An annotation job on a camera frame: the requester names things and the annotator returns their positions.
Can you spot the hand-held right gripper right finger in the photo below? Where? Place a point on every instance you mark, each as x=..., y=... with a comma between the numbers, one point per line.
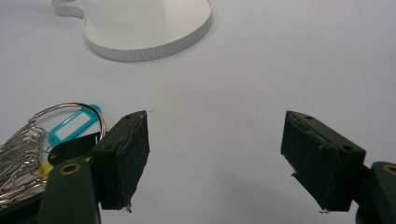
x=320, y=168

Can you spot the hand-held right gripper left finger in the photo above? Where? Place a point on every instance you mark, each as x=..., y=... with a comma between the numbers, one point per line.
x=120, y=168

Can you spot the black key tag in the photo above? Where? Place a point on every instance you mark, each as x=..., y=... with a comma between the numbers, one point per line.
x=73, y=151

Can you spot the teal key tag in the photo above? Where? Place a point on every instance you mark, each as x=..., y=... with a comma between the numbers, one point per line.
x=72, y=126

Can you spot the yellow key tag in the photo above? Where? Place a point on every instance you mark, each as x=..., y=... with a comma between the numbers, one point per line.
x=44, y=170

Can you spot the bunch of small metal rings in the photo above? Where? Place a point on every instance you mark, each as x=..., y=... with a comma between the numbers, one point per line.
x=18, y=161

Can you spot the white key stand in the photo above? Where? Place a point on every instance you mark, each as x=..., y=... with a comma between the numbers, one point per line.
x=146, y=28

